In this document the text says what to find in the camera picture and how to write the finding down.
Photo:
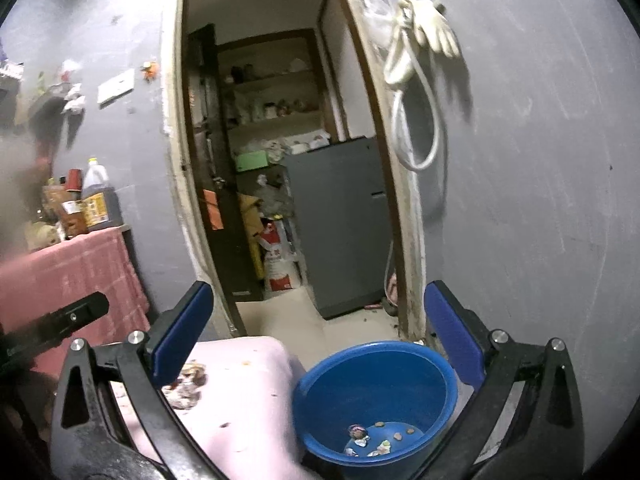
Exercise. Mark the blue plastic bucket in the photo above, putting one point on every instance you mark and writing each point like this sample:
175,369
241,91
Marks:
375,411

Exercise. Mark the red white sack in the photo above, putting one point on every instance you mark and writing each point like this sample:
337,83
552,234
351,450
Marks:
280,261

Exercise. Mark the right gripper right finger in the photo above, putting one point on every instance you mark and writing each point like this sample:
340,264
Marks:
463,335

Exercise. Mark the brown sauce pouch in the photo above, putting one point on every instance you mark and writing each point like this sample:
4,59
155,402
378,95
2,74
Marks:
72,214

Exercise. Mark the white rubber gloves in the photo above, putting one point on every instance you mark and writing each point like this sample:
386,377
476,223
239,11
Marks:
417,25

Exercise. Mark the pink plaid cloth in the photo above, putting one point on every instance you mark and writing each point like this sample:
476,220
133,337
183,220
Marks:
45,281

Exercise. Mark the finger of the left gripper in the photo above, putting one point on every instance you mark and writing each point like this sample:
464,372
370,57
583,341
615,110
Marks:
49,331

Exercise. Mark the grey washing machine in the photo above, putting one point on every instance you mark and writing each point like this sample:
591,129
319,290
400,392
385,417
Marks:
343,223

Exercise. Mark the large vinegar jug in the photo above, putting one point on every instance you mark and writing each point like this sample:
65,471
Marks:
99,199

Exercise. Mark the wall wire rack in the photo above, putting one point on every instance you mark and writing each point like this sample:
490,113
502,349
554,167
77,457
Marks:
59,99

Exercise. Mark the orange wall hook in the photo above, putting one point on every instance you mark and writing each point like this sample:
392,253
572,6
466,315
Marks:
149,70

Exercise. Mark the white wall switch panel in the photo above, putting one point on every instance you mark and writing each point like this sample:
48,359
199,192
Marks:
115,87

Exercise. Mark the red cup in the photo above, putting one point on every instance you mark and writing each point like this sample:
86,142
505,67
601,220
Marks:
73,182

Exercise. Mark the green box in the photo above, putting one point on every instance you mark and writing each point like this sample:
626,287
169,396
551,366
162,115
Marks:
251,160

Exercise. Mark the pink floral table cloth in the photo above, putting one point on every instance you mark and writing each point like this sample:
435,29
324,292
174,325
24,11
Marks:
243,420

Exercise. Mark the silver foil wrapper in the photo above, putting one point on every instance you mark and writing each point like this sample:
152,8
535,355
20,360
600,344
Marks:
185,391

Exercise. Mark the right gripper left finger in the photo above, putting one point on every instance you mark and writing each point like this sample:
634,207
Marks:
174,334

